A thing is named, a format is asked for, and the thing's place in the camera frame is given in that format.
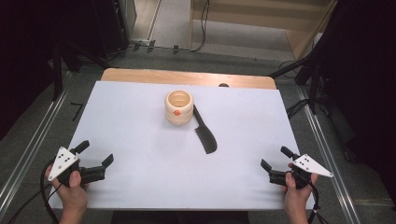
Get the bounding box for hanging black cable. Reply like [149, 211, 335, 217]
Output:
[190, 0, 210, 53]

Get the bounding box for black floor cables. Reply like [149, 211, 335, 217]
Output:
[285, 98, 311, 119]

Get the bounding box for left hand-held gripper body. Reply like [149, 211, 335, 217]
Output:
[48, 147, 106, 189]

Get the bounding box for black cabinet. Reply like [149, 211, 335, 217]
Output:
[92, 0, 131, 60]

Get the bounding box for wooden table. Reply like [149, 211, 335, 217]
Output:
[101, 68, 277, 91]

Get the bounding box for person's dark clothing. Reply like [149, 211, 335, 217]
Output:
[111, 210, 250, 224]

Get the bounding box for right hand-held gripper cable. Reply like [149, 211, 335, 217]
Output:
[306, 179, 328, 224]

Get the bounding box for hand-held gripper cable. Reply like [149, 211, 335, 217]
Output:
[306, 179, 328, 224]
[39, 158, 62, 224]

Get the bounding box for white board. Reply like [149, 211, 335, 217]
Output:
[48, 80, 316, 211]

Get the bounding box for beige ribbed utensil pot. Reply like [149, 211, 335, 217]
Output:
[163, 90, 195, 126]

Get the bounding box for bundle of black cables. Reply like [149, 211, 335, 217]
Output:
[268, 57, 312, 79]

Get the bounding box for light wooden shelf unit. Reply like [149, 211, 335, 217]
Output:
[189, 0, 339, 61]

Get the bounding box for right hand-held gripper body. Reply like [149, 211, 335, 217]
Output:
[268, 152, 334, 190]

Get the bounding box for person's left hand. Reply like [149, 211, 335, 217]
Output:
[45, 164, 91, 216]

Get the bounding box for person's right hand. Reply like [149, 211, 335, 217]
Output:
[281, 162, 319, 217]

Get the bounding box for thin black floor cable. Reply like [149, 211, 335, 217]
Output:
[7, 183, 52, 224]

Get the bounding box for black curtain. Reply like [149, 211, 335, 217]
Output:
[0, 0, 94, 141]
[311, 0, 396, 208]

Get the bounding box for metal floor rail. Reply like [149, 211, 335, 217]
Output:
[0, 70, 75, 214]
[294, 84, 362, 224]

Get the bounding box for black metal stand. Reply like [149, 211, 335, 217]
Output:
[50, 38, 64, 101]
[307, 55, 322, 116]

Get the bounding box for black kitchen knife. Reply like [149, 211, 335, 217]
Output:
[192, 104, 219, 155]

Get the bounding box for grey cabinet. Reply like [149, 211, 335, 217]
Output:
[118, 0, 138, 40]

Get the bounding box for left hand-held gripper cable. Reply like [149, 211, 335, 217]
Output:
[39, 158, 62, 224]

